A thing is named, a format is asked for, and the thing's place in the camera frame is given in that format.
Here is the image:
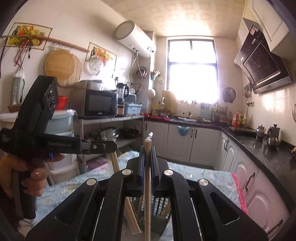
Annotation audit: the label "wall-mounted utensil holder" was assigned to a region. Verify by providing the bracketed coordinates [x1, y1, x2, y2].
[150, 69, 164, 84]

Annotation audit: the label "white wall cabinet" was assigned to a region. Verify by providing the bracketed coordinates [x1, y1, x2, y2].
[240, 0, 292, 53]

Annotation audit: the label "small teal drawer organizer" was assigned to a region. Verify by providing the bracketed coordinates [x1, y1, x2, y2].
[200, 103, 212, 120]

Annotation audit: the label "steel cooking pot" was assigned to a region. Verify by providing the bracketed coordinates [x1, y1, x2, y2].
[99, 127, 120, 141]

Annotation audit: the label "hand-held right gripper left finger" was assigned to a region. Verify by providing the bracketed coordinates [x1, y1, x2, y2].
[25, 146, 147, 241]

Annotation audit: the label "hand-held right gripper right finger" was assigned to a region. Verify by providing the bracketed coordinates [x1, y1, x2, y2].
[150, 146, 270, 241]

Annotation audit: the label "large fruit wall poster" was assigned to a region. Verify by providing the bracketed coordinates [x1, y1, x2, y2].
[4, 22, 53, 51]

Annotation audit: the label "hanging cables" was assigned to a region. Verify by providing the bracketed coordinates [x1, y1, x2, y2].
[13, 38, 33, 70]

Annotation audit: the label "single chopstick pair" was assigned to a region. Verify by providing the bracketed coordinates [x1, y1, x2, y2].
[110, 151, 142, 233]
[144, 131, 154, 241]

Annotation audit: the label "small fruit wall poster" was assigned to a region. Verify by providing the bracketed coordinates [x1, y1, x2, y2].
[85, 42, 117, 71]

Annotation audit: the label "blue dish drainer box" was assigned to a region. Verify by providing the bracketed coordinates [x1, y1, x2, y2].
[125, 94, 143, 115]

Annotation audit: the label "small wall fan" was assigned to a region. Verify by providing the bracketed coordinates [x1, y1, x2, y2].
[222, 87, 236, 103]

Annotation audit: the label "person's left hand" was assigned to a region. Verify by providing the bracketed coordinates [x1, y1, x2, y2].
[0, 153, 65, 198]

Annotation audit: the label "glass pot lid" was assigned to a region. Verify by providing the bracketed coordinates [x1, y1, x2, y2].
[88, 55, 105, 76]

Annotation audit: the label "small steel teapot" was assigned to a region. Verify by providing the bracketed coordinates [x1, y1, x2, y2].
[255, 124, 266, 140]

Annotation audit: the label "group of condiment bottles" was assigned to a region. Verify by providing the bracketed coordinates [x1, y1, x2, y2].
[228, 110, 248, 128]

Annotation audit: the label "beige cutting board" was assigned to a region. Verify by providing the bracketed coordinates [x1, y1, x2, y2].
[162, 90, 177, 112]

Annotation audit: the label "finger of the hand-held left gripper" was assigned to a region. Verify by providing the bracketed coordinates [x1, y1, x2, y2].
[80, 139, 118, 155]

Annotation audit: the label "dark green utensil basket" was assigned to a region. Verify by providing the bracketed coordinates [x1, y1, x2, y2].
[124, 197, 172, 235]

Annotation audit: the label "metal shelf rack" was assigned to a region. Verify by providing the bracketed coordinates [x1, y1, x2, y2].
[73, 114, 145, 175]

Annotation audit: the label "kitchen window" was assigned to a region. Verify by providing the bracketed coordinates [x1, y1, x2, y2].
[165, 36, 219, 105]

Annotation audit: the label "white kitchen cabinets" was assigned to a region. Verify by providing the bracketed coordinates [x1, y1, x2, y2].
[143, 119, 291, 235]

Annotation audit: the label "black frying pan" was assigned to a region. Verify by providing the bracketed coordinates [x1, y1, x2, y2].
[121, 128, 139, 138]

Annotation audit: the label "brown wicker basket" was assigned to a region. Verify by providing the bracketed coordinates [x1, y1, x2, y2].
[7, 104, 23, 113]

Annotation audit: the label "black blender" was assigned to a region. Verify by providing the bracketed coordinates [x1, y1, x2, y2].
[116, 83, 129, 105]

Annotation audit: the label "coiled hose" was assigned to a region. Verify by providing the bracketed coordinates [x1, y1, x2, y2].
[135, 66, 149, 78]

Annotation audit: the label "hanging metal ladles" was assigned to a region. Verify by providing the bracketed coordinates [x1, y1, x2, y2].
[245, 83, 253, 106]

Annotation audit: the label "cartoon printed tablecloth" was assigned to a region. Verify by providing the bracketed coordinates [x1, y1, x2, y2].
[36, 150, 244, 241]

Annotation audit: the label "black range hood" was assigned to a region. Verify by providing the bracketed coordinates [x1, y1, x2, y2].
[233, 24, 294, 94]

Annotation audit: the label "pastel plastic drawer cabinet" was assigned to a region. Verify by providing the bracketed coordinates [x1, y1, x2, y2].
[45, 109, 79, 184]

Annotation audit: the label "red plastic basin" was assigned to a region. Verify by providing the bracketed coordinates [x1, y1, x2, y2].
[56, 96, 69, 111]

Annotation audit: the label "black stone countertop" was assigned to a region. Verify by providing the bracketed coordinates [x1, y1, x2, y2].
[144, 115, 296, 177]

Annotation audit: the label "white water heater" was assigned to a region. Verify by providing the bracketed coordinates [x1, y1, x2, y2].
[112, 20, 157, 58]

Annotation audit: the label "round woven mat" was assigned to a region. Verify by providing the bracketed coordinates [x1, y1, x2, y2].
[57, 52, 83, 88]

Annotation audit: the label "round bamboo board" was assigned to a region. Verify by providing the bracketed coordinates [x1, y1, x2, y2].
[45, 49, 75, 82]

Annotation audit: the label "long wooden rolling pin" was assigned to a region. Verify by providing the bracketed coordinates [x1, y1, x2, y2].
[1, 34, 90, 53]

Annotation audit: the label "red cloth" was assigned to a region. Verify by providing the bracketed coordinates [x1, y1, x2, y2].
[144, 113, 170, 120]

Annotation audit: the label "green hanging bag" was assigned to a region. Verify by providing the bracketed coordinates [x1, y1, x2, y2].
[11, 70, 25, 106]

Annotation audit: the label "large steel kettle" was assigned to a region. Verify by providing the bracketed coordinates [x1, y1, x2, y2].
[267, 124, 282, 147]

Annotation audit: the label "black microwave oven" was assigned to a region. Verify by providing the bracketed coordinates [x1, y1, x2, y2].
[69, 89, 117, 119]

